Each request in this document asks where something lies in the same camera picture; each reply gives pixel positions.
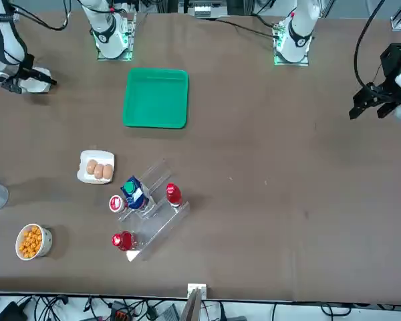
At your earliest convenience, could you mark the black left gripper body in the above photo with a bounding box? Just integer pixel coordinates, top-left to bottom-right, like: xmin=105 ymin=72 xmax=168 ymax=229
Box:
xmin=380 ymin=42 xmax=401 ymax=92

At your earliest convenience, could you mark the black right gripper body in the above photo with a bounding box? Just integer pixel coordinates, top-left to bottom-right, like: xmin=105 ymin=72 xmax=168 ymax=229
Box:
xmin=15 ymin=53 xmax=37 ymax=78

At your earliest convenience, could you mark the white egg box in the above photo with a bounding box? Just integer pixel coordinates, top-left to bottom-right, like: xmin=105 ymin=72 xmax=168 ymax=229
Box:
xmin=76 ymin=149 xmax=116 ymax=185

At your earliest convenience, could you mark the green plastic tray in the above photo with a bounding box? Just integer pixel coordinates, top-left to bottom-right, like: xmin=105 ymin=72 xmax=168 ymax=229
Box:
xmin=121 ymin=68 xmax=190 ymax=130

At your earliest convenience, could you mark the white bottle with red cap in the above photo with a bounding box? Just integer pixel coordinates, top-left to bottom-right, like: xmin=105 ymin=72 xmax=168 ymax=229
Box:
xmin=108 ymin=195 xmax=128 ymax=214

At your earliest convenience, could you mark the blue carton with green cap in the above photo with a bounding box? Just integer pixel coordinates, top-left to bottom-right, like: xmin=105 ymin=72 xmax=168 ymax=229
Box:
xmin=120 ymin=176 xmax=150 ymax=211

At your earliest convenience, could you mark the white cup of orange snacks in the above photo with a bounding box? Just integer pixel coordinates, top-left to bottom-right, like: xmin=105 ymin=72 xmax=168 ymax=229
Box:
xmin=15 ymin=223 xmax=53 ymax=261

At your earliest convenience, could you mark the tall slim red bottle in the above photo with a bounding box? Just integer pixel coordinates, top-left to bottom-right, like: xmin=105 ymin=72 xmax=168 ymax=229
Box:
xmin=165 ymin=183 xmax=184 ymax=208

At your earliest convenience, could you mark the white power strip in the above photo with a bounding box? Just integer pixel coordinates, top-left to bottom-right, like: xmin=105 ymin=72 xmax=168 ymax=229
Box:
xmin=192 ymin=0 xmax=212 ymax=17

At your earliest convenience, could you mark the wide red drink bottle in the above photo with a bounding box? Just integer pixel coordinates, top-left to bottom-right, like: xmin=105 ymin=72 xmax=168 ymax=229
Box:
xmin=111 ymin=230 xmax=138 ymax=251

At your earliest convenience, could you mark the clear acrylic stepped shelf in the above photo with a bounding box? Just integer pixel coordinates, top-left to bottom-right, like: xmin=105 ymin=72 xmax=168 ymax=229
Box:
xmin=116 ymin=158 xmax=191 ymax=261

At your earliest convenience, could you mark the red and black device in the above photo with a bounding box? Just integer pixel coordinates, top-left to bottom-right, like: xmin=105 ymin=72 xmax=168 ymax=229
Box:
xmin=109 ymin=300 xmax=135 ymax=321

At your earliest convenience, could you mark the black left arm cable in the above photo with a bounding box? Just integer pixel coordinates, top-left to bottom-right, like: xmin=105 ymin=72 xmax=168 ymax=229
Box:
xmin=353 ymin=0 xmax=388 ymax=88

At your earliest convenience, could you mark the black cable across table edge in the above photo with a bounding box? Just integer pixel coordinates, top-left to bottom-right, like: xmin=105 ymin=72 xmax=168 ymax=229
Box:
xmin=200 ymin=16 xmax=278 ymax=37

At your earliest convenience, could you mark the aluminium camera post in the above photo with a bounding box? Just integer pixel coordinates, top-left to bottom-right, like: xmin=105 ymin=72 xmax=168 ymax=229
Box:
xmin=180 ymin=283 xmax=208 ymax=321

